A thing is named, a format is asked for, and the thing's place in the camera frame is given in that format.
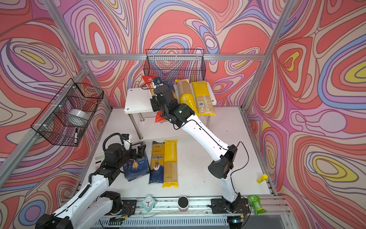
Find silver tape roll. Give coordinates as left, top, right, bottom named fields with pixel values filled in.
left=66, top=109, right=90, bottom=123

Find yellow glue stick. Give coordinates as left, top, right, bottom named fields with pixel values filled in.
left=256, top=174, right=269, bottom=184

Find black wire basket back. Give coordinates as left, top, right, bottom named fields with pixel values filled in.
left=144, top=48, right=206, bottom=83

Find yellow Pastatime spaghetti pack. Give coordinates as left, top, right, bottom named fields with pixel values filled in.
left=163, top=140, right=179, bottom=188

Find green snack packet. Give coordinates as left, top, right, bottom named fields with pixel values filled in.
left=247, top=195, right=267, bottom=215

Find black marker pen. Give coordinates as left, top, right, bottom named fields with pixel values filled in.
left=74, top=128, right=78, bottom=145

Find teal alarm clock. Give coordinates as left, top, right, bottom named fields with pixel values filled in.
left=142, top=194, right=157, bottom=212

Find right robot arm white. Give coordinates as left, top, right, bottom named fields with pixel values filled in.
left=151, top=85, right=241, bottom=213

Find small round speaker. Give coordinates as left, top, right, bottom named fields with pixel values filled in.
left=177, top=196, right=189, bottom=212

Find blue yellow Ankara spaghetti pack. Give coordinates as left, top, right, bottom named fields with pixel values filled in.
left=149, top=141, right=165, bottom=184

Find black wire basket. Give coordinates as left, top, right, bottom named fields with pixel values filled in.
left=30, top=79, right=104, bottom=147
left=144, top=48, right=206, bottom=83

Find black wire basket left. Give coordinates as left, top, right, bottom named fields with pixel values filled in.
left=30, top=79, right=104, bottom=147

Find aluminium frame profiles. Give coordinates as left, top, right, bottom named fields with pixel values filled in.
left=0, top=0, right=299, bottom=229

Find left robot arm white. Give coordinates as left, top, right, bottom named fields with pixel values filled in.
left=35, top=143, right=146, bottom=229

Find white two-tier shelf rack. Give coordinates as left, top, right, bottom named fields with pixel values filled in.
left=124, top=82, right=217, bottom=141

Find red spaghetti pack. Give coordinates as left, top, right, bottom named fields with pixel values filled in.
left=140, top=76, right=166, bottom=123

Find dark blue spaghetti pack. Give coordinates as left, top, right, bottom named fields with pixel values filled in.
left=163, top=81, right=175, bottom=93

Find white calculator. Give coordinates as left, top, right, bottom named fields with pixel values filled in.
left=94, top=154, right=105, bottom=169

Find dark blue pasta box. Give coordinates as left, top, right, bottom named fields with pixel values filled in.
left=123, top=142, right=150, bottom=182

